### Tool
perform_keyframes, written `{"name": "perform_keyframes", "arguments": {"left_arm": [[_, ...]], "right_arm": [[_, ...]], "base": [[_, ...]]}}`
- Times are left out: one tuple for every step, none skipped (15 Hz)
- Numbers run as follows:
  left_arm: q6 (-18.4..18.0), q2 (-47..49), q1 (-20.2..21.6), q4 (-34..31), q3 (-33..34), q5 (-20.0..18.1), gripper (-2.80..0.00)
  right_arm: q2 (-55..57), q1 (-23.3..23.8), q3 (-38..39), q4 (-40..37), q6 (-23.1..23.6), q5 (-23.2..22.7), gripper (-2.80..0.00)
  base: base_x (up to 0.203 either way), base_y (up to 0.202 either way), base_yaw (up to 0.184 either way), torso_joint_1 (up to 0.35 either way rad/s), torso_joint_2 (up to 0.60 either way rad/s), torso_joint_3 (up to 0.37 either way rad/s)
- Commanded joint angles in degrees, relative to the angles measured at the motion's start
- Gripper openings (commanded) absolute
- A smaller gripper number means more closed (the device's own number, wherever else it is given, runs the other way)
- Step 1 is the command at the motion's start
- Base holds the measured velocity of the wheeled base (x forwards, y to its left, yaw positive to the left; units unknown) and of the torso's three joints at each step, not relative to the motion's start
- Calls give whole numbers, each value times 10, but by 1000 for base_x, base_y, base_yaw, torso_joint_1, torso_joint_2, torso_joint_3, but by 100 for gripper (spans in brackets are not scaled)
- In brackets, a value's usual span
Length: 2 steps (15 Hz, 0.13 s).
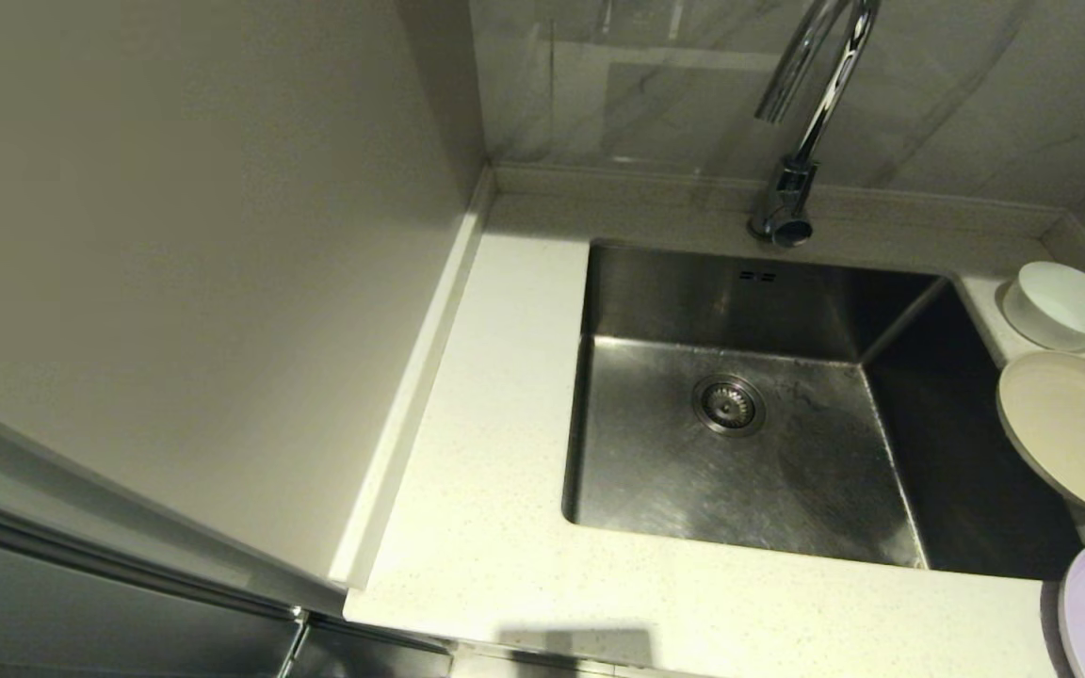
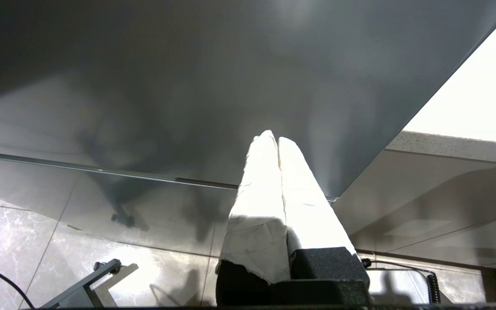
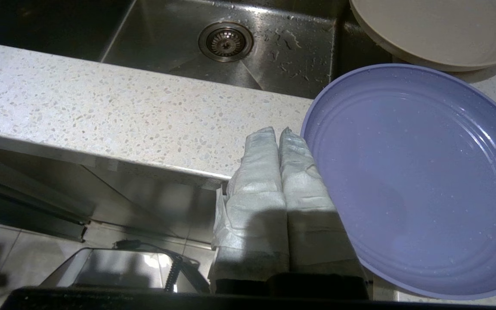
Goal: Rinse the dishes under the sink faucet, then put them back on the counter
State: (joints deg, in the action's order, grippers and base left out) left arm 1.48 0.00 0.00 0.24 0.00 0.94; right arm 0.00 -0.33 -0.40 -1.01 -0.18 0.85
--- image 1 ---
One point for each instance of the stainless steel sink basin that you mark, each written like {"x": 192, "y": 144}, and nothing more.
{"x": 655, "y": 471}

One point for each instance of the round metal drain strainer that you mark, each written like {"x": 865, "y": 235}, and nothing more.
{"x": 729, "y": 405}

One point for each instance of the tall beige side panel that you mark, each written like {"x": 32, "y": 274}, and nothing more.
{"x": 175, "y": 235}

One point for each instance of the white round bowl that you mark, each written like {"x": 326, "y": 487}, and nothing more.
{"x": 1065, "y": 303}

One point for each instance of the chrome kitchen faucet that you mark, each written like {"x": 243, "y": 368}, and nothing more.
{"x": 781, "y": 202}

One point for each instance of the grey glossy refrigerator door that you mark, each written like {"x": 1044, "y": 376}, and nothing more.
{"x": 34, "y": 485}
{"x": 81, "y": 631}

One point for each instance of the beige round plate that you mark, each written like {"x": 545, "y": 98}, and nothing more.
{"x": 1079, "y": 433}

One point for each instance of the grey under-counter cabinet front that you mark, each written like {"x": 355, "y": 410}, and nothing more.
{"x": 373, "y": 659}

